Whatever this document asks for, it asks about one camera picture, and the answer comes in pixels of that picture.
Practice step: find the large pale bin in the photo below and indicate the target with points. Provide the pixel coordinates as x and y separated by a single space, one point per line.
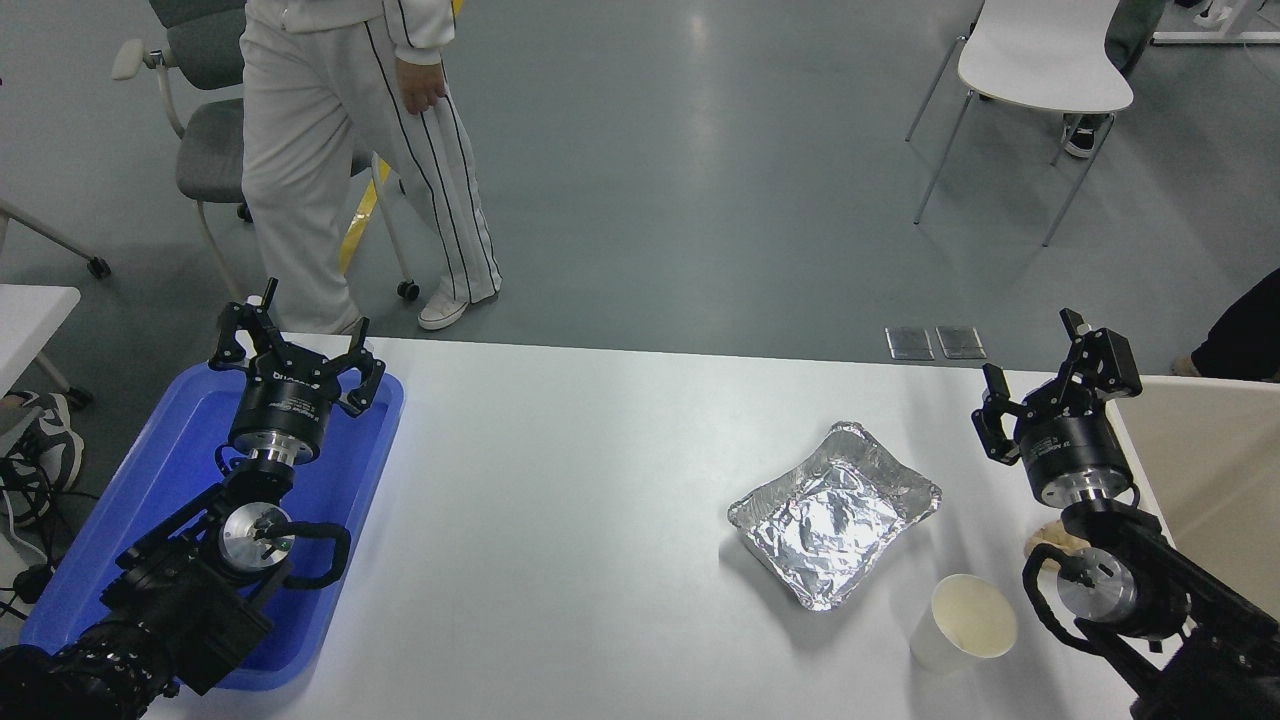
1220 470

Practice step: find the blue plastic tray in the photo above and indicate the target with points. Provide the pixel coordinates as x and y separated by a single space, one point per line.
170 450

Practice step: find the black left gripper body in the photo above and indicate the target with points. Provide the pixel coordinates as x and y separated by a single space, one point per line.
285 405

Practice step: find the person's left hand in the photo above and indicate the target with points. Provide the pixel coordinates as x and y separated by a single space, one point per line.
420 85

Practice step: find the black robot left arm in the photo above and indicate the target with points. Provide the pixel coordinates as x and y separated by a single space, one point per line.
180 600

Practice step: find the white side table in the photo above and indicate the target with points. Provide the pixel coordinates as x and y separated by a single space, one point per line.
30 320

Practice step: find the white paper cup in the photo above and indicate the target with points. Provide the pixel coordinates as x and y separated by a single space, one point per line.
975 615

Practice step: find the black and white sneaker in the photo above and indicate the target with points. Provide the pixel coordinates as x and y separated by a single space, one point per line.
50 440

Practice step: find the silver foil tray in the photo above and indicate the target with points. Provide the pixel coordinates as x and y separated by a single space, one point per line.
830 520

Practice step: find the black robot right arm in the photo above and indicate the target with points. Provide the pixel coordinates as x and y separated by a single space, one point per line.
1180 600

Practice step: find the silver floor plate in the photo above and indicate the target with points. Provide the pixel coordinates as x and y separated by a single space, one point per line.
960 342
908 343

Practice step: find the grey chair leg with caster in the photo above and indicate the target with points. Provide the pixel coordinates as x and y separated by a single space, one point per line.
60 240

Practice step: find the person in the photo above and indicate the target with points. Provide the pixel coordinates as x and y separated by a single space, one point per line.
1135 30
1245 335
300 150

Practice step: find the grey office chair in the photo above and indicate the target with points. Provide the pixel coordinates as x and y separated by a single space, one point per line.
205 150

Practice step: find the white desk foot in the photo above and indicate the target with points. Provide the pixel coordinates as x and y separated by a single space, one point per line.
1215 38

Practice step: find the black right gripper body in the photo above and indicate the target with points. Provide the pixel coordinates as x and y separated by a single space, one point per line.
1075 445

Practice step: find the white chair with metal legs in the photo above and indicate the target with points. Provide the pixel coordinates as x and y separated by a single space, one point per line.
1040 50

